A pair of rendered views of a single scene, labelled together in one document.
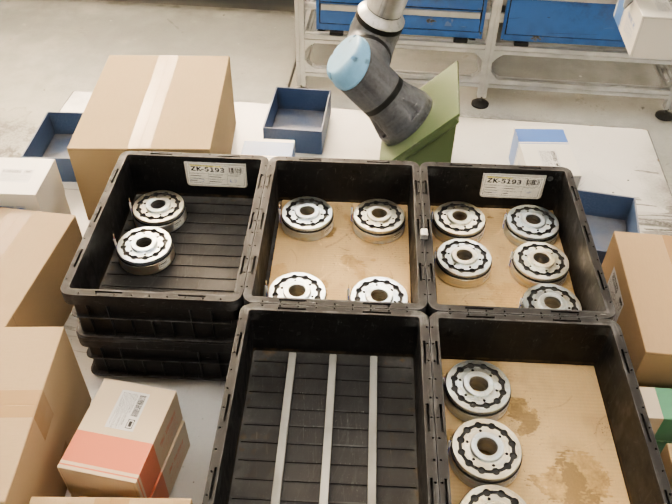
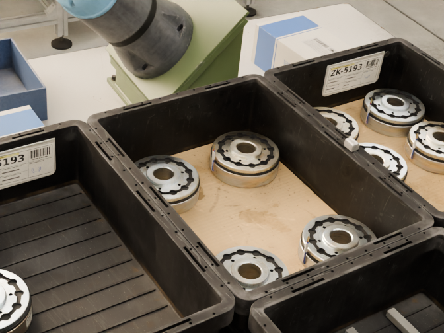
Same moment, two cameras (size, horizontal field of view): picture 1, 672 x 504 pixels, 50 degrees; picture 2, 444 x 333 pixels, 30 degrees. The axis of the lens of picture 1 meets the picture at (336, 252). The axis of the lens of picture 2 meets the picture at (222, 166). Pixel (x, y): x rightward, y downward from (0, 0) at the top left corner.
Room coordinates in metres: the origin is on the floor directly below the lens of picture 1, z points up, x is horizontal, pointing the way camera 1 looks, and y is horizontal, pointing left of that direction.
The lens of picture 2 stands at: (0.32, 0.58, 1.58)
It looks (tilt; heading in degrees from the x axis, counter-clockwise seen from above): 37 degrees down; 321
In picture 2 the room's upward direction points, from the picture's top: 7 degrees clockwise
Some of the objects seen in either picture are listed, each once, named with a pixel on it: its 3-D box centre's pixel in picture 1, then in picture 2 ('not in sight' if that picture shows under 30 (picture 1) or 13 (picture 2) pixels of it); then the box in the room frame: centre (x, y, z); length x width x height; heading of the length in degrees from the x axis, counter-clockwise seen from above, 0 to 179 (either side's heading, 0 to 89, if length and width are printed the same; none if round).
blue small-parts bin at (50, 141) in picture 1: (67, 145); not in sight; (1.48, 0.67, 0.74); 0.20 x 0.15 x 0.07; 179
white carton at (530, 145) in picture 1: (542, 165); (304, 57); (1.41, -0.50, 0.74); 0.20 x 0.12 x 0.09; 0
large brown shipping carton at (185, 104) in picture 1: (162, 134); not in sight; (1.44, 0.42, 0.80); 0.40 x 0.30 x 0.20; 1
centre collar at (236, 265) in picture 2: (297, 291); (249, 272); (0.87, 0.07, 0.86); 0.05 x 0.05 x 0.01
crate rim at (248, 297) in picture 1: (339, 228); (251, 174); (0.98, -0.01, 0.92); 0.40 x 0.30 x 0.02; 178
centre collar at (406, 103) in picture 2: (533, 220); (395, 103); (1.07, -0.39, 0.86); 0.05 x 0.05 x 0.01
